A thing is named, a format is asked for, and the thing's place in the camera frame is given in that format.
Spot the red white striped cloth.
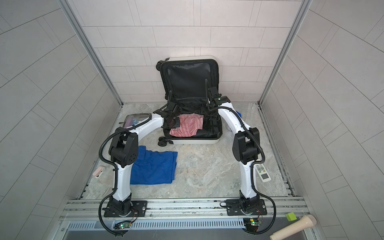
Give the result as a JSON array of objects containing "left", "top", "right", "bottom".
[{"left": 169, "top": 113, "right": 204, "bottom": 138}]

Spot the clear toiletry pouch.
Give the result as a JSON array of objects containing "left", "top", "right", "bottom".
[{"left": 123, "top": 114, "right": 152, "bottom": 129}]

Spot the blue shirt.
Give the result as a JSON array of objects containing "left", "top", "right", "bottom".
[{"left": 131, "top": 146, "right": 178, "bottom": 185}]

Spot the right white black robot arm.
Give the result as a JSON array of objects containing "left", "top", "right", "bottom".
[{"left": 206, "top": 87, "right": 262, "bottom": 214}]

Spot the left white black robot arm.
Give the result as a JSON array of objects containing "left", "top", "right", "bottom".
[{"left": 105, "top": 109, "right": 178, "bottom": 216}]

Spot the detached black suitcase wheel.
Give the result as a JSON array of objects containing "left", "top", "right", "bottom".
[{"left": 158, "top": 137, "right": 174, "bottom": 147}]

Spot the open black white suitcase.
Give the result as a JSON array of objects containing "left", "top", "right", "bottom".
[{"left": 156, "top": 56, "right": 223, "bottom": 145}]

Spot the white remote control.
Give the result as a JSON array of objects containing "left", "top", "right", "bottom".
[{"left": 255, "top": 164, "right": 272, "bottom": 183}]

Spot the pink small device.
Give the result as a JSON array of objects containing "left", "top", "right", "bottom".
[{"left": 93, "top": 166, "right": 106, "bottom": 178}]

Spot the left circuit board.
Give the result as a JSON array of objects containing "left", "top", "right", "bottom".
[{"left": 114, "top": 221, "right": 132, "bottom": 230}]

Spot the circuit board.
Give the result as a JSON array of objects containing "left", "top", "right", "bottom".
[
  {"left": 243, "top": 218, "right": 263, "bottom": 228},
  {"left": 114, "top": 221, "right": 132, "bottom": 230}
]

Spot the right circuit board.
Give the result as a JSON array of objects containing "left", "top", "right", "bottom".
[{"left": 243, "top": 218, "right": 263, "bottom": 228}]

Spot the green sticky note block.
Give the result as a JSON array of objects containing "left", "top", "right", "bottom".
[{"left": 286, "top": 212, "right": 297, "bottom": 222}]

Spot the right black cable conduit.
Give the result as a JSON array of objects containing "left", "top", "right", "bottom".
[{"left": 204, "top": 78, "right": 277, "bottom": 235}]

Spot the black cable conduit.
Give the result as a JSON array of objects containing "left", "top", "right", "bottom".
[
  {"left": 204, "top": 78, "right": 277, "bottom": 235},
  {"left": 97, "top": 89, "right": 173, "bottom": 236}
]

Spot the left black cable conduit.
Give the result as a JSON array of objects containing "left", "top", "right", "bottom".
[{"left": 97, "top": 89, "right": 173, "bottom": 236}]

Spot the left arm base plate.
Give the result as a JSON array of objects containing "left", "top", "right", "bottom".
[{"left": 102, "top": 200, "right": 148, "bottom": 218}]

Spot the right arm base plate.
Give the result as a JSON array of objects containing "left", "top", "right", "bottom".
[{"left": 220, "top": 198, "right": 268, "bottom": 216}]

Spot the aluminium mounting rail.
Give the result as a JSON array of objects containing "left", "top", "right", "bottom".
[{"left": 59, "top": 196, "right": 310, "bottom": 221}]

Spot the beige wooden handle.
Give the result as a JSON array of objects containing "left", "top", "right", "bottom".
[{"left": 270, "top": 215, "right": 317, "bottom": 240}]

